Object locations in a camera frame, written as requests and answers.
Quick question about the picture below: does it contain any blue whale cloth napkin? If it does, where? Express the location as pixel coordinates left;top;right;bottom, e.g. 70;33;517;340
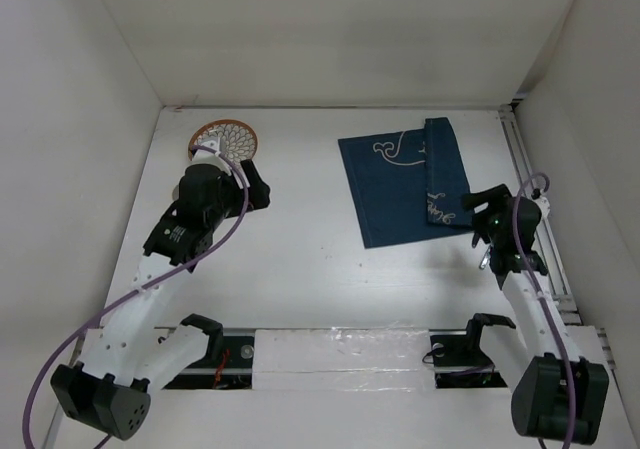
338;117;471;249

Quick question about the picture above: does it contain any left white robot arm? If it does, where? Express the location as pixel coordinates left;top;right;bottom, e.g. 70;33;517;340
50;160;270;441

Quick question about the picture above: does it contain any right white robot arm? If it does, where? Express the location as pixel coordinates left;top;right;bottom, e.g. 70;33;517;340
461;185;609;448

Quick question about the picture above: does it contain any floral orange-rimmed plate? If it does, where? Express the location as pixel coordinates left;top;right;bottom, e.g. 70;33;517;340
188;119;258;162

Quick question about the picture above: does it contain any green-handled metal fork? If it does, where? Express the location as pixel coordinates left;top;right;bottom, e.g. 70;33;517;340
478;249;491;270

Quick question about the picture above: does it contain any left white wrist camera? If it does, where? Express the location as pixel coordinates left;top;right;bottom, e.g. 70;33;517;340
190;135;231;174

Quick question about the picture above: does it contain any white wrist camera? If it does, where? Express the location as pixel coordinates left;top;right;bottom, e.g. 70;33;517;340
190;135;231;174
531;188;551;220

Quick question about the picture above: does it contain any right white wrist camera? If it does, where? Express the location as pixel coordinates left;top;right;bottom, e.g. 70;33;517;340
531;188;551;220

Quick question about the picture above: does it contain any aluminium side rail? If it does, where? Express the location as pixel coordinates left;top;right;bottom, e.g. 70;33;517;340
498;99;616;370

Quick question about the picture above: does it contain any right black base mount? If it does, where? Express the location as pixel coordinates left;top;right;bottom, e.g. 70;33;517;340
422;331;507;389

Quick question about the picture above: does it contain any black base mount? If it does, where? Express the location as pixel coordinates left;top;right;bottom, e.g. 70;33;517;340
422;331;507;389
165;334;255;390

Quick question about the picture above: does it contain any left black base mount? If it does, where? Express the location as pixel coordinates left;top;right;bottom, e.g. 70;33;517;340
165;334;255;390

